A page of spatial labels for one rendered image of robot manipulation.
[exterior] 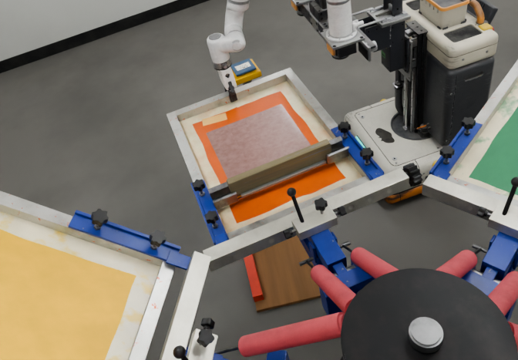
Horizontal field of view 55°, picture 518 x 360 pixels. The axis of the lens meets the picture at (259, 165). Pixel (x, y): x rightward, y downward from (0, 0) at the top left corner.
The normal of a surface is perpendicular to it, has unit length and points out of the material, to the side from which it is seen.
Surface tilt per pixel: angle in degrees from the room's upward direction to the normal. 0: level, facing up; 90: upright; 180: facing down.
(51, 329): 32
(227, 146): 0
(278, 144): 0
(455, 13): 92
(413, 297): 0
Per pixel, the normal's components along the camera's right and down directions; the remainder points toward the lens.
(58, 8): 0.34, 0.61
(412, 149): -0.18, -0.70
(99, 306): 0.36, -0.60
